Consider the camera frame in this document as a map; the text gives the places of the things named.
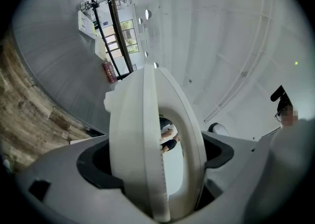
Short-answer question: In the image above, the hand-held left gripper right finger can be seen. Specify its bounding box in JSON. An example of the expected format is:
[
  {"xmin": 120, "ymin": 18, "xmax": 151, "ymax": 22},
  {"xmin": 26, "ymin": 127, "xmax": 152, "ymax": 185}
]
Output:
[{"xmin": 172, "ymin": 131, "xmax": 271, "ymax": 224}]

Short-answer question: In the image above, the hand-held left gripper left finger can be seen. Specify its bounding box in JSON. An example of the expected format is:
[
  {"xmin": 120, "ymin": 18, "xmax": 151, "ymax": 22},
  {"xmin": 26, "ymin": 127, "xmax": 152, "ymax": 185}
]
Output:
[{"xmin": 14, "ymin": 135, "xmax": 158, "ymax": 224}]

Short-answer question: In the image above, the white telephone handset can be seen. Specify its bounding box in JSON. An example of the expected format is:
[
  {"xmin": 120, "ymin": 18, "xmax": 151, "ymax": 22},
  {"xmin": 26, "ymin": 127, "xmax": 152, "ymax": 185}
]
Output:
[{"xmin": 103, "ymin": 63, "xmax": 209, "ymax": 221}]

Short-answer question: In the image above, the person's head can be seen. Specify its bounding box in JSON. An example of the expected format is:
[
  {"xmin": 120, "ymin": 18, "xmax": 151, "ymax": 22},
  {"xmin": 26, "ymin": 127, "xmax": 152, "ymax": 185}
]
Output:
[{"xmin": 274, "ymin": 104, "xmax": 300, "ymax": 130}]

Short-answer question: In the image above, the red book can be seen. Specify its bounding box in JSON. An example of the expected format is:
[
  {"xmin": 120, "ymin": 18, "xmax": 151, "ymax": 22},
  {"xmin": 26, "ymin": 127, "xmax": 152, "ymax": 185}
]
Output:
[{"xmin": 101, "ymin": 61, "xmax": 118, "ymax": 84}]

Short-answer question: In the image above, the beige book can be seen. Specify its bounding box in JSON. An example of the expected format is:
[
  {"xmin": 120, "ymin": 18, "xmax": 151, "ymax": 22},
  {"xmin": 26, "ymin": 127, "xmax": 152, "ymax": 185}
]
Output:
[{"xmin": 94, "ymin": 37, "xmax": 109, "ymax": 61}]

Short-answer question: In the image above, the white and yellow-green book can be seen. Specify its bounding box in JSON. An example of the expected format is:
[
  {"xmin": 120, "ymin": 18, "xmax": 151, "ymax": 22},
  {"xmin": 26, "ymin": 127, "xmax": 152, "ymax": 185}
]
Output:
[{"xmin": 78, "ymin": 10, "xmax": 98, "ymax": 39}]

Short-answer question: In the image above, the silver desk lamp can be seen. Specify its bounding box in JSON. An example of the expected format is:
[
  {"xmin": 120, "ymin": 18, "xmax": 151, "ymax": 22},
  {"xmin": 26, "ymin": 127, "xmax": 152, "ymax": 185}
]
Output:
[{"xmin": 80, "ymin": 0, "xmax": 133, "ymax": 12}]

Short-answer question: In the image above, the black head camera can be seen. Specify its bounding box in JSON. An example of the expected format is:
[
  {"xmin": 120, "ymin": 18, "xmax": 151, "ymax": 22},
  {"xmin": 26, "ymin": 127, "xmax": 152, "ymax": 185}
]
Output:
[{"xmin": 270, "ymin": 84, "xmax": 294, "ymax": 111}]

